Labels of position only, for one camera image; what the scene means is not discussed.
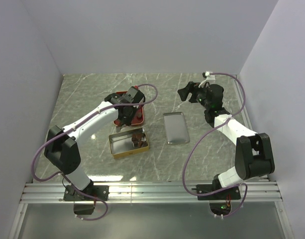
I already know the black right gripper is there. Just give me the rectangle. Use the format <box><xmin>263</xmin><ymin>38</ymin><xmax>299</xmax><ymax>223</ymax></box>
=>
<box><xmin>178</xmin><ymin>82</ymin><xmax>211</xmax><ymax>110</ymax></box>

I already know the dark chocolate piece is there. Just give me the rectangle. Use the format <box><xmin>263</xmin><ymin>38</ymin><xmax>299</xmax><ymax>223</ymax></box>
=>
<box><xmin>131</xmin><ymin>133</ymin><xmax>143</xmax><ymax>145</ymax></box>

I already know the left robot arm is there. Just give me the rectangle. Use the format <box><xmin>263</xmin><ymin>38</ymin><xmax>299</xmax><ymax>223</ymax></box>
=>
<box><xmin>44</xmin><ymin>87</ymin><xmax>145</xmax><ymax>200</ymax></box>

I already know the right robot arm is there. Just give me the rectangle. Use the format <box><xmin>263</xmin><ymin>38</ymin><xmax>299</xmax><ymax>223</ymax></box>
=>
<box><xmin>178</xmin><ymin>81</ymin><xmax>275</xmax><ymax>199</ymax></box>

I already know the red rectangular tray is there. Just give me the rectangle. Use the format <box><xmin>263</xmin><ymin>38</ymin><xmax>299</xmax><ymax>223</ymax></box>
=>
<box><xmin>113</xmin><ymin>91</ymin><xmax>144</xmax><ymax>126</ymax></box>

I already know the gold tin box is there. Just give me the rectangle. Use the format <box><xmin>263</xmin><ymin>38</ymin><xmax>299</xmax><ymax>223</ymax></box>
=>
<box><xmin>108</xmin><ymin>127</ymin><xmax>150</xmax><ymax>159</ymax></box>

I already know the silver tin lid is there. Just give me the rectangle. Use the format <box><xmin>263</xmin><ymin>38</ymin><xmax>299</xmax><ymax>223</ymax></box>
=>
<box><xmin>163</xmin><ymin>112</ymin><xmax>190</xmax><ymax>145</ymax></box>

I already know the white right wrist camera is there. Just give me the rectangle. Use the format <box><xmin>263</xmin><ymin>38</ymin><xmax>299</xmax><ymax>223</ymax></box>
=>
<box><xmin>199</xmin><ymin>71</ymin><xmax>215</xmax><ymax>88</ymax></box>

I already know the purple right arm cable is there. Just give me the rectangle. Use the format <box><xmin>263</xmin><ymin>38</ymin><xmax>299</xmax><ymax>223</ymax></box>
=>
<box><xmin>182</xmin><ymin>72</ymin><xmax>249</xmax><ymax>220</ymax></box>

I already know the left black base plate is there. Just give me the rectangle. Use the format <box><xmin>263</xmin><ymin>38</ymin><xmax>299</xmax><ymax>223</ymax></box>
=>
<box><xmin>63</xmin><ymin>185</ymin><xmax>109</xmax><ymax>202</ymax></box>

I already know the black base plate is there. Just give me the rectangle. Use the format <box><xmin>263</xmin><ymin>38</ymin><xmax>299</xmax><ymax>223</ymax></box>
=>
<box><xmin>63</xmin><ymin>185</ymin><xmax>109</xmax><ymax>202</ymax></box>
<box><xmin>193</xmin><ymin>184</ymin><xmax>241</xmax><ymax>201</ymax></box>

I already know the black box under rail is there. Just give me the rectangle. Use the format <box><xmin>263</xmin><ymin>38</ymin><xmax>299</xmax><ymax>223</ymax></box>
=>
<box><xmin>73</xmin><ymin>204</ymin><xmax>95</xmax><ymax>216</ymax></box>

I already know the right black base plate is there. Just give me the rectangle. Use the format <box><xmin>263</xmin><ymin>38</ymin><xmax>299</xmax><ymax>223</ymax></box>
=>
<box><xmin>193</xmin><ymin>184</ymin><xmax>241</xmax><ymax>201</ymax></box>

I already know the aluminium mounting rail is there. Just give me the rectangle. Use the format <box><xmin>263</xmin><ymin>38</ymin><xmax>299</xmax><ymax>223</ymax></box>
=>
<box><xmin>20</xmin><ymin>181</ymin><xmax>283</xmax><ymax>204</ymax></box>

